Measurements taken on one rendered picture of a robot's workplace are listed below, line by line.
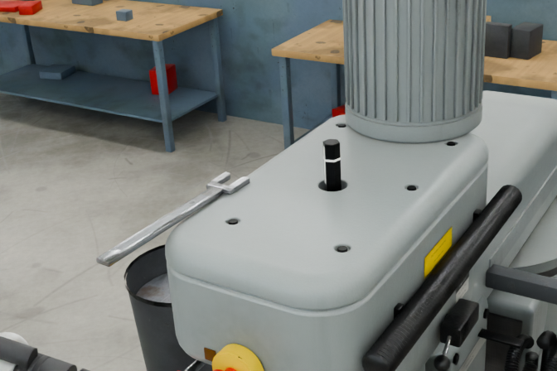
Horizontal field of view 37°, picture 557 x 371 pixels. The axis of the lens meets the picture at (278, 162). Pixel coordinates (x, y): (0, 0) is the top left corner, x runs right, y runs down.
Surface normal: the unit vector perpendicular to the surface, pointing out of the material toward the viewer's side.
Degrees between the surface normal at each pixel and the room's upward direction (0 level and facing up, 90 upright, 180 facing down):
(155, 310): 94
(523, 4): 90
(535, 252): 0
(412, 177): 0
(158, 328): 94
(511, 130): 0
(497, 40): 90
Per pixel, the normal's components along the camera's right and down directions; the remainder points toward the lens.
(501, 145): -0.06, -0.91
